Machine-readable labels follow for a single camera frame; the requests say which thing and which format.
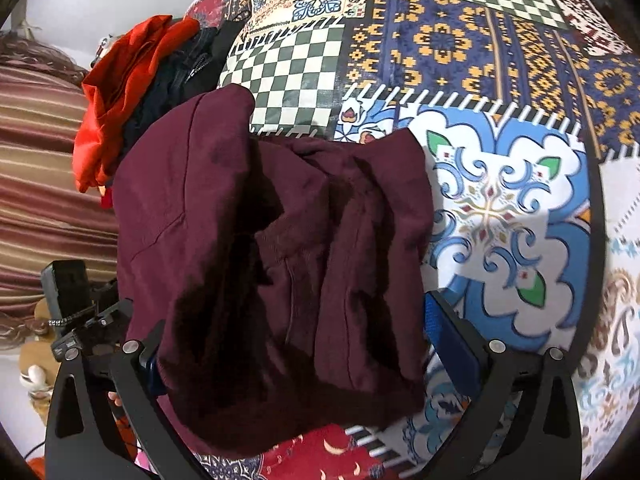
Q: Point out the maroon shirt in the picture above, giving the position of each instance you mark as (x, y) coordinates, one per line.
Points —
(280, 270)

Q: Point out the red garment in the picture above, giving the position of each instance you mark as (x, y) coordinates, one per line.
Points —
(125, 90)

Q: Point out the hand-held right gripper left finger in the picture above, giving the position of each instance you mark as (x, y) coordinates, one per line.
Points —
(151, 377)

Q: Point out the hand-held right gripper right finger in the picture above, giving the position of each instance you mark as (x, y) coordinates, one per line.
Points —
(445, 332)

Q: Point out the striped brown cloth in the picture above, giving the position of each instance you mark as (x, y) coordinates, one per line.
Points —
(45, 170)

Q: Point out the patchwork printed bedspread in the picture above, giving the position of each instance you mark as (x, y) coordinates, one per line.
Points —
(475, 110)

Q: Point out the person's left hand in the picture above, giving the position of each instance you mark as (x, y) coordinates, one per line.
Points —
(115, 400)

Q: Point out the black garment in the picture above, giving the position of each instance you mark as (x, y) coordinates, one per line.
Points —
(175, 80)

